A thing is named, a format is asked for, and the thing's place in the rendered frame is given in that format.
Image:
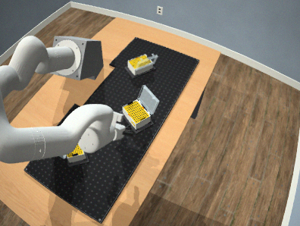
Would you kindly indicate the yellow tip rack plate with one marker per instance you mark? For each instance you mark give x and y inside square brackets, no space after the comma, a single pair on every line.
[77,151]

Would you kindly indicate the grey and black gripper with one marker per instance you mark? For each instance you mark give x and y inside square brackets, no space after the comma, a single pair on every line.
[120,131]

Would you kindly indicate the yellow pipette tip rack insert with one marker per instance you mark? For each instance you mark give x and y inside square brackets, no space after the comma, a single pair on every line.
[137,113]
[134,61]

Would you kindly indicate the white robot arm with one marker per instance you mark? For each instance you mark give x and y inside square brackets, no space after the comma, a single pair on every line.
[33,143]

